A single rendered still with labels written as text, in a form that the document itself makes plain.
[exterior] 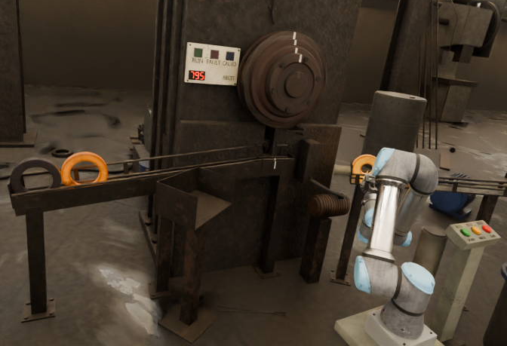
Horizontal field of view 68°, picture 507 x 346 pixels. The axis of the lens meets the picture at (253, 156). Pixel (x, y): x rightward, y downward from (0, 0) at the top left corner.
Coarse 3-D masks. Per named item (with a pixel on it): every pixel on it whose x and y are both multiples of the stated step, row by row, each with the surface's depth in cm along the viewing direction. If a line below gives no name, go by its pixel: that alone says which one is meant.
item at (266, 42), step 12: (276, 36) 174; (288, 36) 177; (300, 36) 179; (252, 48) 178; (264, 48) 174; (252, 60) 173; (324, 60) 189; (324, 72) 192; (240, 84) 181; (324, 84) 194; (252, 108) 181; (312, 108) 196; (264, 120) 186; (300, 120) 195
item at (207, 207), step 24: (192, 168) 166; (168, 192) 145; (192, 192) 169; (216, 192) 166; (168, 216) 147; (192, 216) 141; (192, 240) 161; (192, 264) 163; (192, 288) 167; (192, 312) 172; (192, 336) 167
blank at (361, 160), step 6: (360, 156) 203; (366, 156) 201; (372, 156) 201; (354, 162) 204; (360, 162) 202; (366, 162) 202; (372, 162) 201; (354, 168) 204; (360, 168) 203; (372, 168) 205; (360, 180) 205
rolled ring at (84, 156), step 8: (80, 152) 159; (88, 152) 160; (72, 160) 156; (80, 160) 158; (88, 160) 159; (96, 160) 160; (64, 168) 156; (104, 168) 163; (64, 176) 157; (104, 176) 164; (64, 184) 158; (72, 184) 159
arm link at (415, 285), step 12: (408, 264) 134; (408, 276) 128; (420, 276) 129; (396, 288) 129; (408, 288) 128; (420, 288) 126; (432, 288) 128; (396, 300) 133; (408, 300) 129; (420, 300) 128; (420, 312) 130
